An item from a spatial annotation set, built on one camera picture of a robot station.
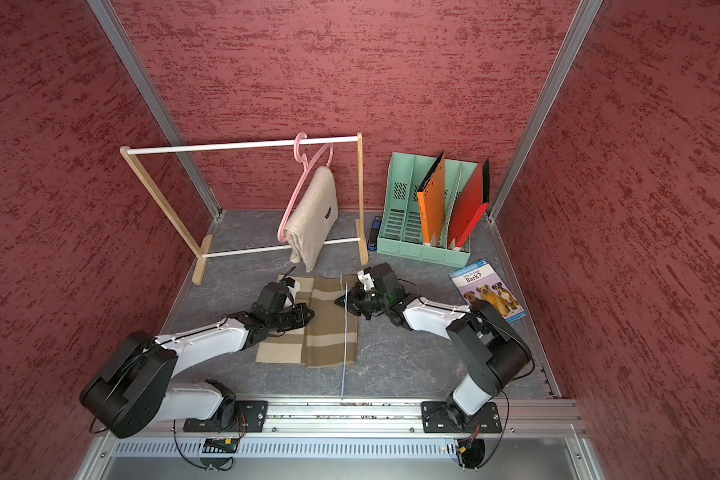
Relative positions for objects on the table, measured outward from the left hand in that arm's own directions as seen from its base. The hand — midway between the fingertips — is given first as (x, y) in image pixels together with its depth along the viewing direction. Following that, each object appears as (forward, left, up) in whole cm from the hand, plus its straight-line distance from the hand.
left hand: (313, 319), depth 89 cm
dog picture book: (+15, -55, -2) cm, 57 cm away
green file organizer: (+37, -30, -2) cm, 48 cm away
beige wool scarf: (+22, 0, +17) cm, 27 cm away
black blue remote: (+29, -18, +2) cm, 35 cm away
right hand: (+1, -7, +7) cm, 10 cm away
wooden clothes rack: (+23, +43, 0) cm, 49 cm away
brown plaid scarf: (-6, -6, 0) cm, 8 cm away
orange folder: (+28, -37, +22) cm, 51 cm away
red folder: (+36, -52, +14) cm, 65 cm away
